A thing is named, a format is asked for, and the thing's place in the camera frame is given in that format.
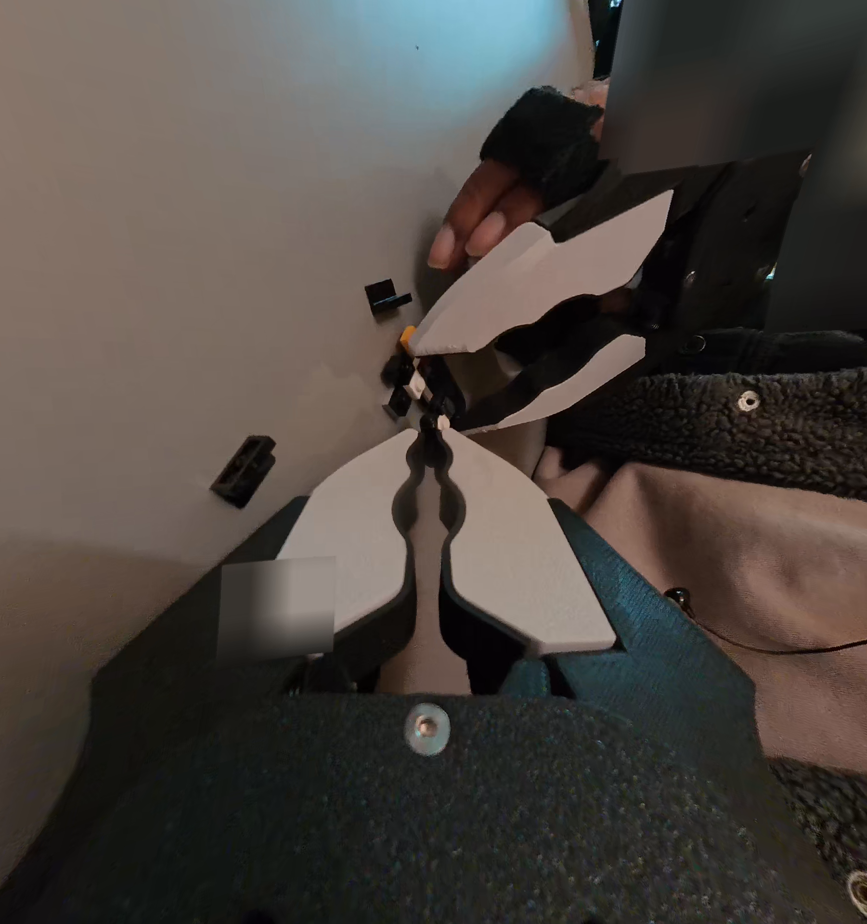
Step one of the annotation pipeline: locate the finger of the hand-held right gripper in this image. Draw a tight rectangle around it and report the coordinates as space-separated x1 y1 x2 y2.
409 189 677 359
462 318 648 436

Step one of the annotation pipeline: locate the black lego brick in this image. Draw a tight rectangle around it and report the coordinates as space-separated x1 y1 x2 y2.
210 435 277 511

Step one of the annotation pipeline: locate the black lego assembly with bar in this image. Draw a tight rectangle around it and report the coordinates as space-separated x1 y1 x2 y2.
380 325 472 436

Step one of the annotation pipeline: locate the black lego bracket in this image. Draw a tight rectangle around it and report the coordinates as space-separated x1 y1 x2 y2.
364 278 414 320

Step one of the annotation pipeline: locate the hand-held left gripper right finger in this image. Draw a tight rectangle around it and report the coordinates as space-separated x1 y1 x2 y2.
435 431 618 656

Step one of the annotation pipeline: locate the person's black fleece jacket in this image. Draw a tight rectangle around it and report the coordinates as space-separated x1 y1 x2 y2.
545 328 867 924

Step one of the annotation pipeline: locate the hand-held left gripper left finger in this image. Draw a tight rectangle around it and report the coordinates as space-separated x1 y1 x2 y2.
276 427 424 654

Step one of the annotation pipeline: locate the person's beige garment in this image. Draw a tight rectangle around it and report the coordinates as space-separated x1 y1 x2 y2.
469 346 867 784

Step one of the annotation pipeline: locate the black earphone cable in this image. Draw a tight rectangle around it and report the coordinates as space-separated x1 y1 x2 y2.
663 587 867 656

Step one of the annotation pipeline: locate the person's right hand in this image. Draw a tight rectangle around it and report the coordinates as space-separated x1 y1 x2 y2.
427 85 610 272

